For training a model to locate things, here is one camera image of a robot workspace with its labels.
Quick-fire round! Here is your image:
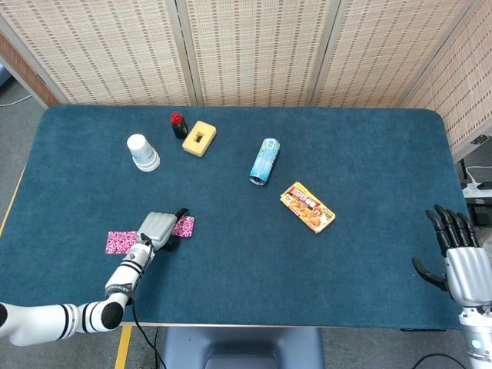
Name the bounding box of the brown folding screen panel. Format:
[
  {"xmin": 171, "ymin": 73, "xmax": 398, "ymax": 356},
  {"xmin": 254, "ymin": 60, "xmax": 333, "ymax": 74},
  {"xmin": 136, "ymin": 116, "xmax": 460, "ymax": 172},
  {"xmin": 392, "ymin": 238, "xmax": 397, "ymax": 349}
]
[{"xmin": 0, "ymin": 32, "xmax": 61, "ymax": 108}]

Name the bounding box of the white paper cup stack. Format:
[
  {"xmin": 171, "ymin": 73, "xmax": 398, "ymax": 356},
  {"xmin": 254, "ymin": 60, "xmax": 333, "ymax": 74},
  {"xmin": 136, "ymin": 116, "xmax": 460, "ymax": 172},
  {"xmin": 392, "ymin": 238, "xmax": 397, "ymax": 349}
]
[{"xmin": 126, "ymin": 133, "xmax": 161, "ymax": 173}]

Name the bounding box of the black floor cable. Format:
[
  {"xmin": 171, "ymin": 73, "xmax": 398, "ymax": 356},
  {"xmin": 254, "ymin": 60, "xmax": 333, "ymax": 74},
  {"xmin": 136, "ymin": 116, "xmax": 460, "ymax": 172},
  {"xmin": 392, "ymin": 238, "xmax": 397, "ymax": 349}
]
[{"xmin": 413, "ymin": 352, "xmax": 468, "ymax": 369}]

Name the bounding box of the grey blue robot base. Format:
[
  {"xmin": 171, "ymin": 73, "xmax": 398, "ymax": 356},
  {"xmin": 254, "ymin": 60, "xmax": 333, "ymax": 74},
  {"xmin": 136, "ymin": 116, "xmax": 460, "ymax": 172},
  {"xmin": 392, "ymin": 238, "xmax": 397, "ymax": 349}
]
[{"xmin": 159, "ymin": 326, "xmax": 326, "ymax": 369}]

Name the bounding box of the white floor cable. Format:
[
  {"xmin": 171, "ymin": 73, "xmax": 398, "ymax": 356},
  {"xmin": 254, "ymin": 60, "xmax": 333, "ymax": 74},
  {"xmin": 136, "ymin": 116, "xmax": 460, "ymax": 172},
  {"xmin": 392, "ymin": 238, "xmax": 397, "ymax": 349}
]
[{"xmin": 0, "ymin": 94, "xmax": 32, "ymax": 108}]

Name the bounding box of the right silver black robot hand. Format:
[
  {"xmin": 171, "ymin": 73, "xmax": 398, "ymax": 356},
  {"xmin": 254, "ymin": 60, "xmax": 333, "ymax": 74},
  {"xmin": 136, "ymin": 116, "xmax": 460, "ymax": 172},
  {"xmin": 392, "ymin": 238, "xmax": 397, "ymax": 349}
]
[{"xmin": 411, "ymin": 204, "xmax": 492, "ymax": 308}]

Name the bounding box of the black bottle red cap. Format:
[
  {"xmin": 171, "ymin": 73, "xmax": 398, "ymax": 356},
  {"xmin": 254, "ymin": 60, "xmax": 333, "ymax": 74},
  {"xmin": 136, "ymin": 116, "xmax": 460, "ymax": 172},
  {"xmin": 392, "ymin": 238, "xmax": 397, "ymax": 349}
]
[{"xmin": 170, "ymin": 111, "xmax": 189, "ymax": 140}]

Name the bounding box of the bamboo folding screen panel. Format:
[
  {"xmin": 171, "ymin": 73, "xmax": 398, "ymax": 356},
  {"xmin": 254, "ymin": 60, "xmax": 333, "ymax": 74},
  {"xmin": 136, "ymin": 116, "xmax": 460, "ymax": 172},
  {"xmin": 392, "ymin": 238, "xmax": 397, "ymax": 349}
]
[
  {"xmin": 311, "ymin": 0, "xmax": 481, "ymax": 109},
  {"xmin": 401, "ymin": 0, "xmax": 492, "ymax": 161},
  {"xmin": 0, "ymin": 0, "xmax": 197, "ymax": 107},
  {"xmin": 176, "ymin": 0, "xmax": 341, "ymax": 108}
]

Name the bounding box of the light blue drink can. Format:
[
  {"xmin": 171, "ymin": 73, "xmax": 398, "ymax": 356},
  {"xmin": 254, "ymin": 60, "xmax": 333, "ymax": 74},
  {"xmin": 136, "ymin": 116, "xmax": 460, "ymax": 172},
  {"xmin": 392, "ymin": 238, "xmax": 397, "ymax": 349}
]
[{"xmin": 248, "ymin": 138, "xmax": 281, "ymax": 187}]

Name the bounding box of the white power strip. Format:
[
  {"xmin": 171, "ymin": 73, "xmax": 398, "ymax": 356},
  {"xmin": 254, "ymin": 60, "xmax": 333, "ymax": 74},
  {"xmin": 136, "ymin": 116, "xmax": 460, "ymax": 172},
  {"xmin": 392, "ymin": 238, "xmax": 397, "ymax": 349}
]
[{"xmin": 460, "ymin": 180, "xmax": 492, "ymax": 199}]

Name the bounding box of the black equipment box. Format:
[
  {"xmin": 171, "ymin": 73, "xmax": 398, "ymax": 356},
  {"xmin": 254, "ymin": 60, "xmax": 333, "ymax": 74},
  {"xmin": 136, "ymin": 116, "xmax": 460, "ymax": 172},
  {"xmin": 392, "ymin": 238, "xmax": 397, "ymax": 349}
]
[{"xmin": 470, "ymin": 205, "xmax": 492, "ymax": 227}]

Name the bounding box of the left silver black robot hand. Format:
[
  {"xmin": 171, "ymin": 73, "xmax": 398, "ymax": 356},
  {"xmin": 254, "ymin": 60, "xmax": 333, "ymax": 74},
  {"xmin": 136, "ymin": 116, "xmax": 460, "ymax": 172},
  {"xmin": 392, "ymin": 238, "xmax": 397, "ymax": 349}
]
[{"xmin": 137, "ymin": 207, "xmax": 190, "ymax": 253}]

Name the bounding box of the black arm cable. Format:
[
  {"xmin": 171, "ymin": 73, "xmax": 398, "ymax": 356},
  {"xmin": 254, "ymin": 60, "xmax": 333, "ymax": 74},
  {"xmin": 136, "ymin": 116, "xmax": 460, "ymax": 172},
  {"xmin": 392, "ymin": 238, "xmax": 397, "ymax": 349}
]
[{"xmin": 126, "ymin": 234, "xmax": 165, "ymax": 369}]

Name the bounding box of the yellow sponge block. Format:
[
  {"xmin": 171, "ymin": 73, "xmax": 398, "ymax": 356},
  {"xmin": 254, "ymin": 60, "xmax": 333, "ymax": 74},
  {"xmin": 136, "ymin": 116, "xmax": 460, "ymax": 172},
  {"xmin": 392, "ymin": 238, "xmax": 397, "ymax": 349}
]
[{"xmin": 181, "ymin": 120, "xmax": 218, "ymax": 158}]

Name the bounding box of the yellow curry sauce box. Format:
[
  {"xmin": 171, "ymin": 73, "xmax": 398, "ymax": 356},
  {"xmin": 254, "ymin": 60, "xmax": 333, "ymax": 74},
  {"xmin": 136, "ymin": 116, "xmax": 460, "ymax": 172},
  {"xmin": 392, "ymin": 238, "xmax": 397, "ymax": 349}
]
[{"xmin": 280, "ymin": 181, "xmax": 337, "ymax": 234}]

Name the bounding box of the blue carpet table cover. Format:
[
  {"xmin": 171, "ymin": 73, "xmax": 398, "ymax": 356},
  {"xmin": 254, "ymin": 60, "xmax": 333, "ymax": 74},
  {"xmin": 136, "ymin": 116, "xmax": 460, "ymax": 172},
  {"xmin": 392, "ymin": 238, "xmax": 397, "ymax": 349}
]
[{"xmin": 0, "ymin": 104, "xmax": 480, "ymax": 331}]

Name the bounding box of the white power strip cable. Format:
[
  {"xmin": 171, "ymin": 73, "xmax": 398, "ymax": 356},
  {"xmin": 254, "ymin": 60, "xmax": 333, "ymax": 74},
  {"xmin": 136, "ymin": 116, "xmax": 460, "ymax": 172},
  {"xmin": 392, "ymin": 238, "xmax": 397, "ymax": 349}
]
[{"xmin": 464, "ymin": 165, "xmax": 492, "ymax": 189}]

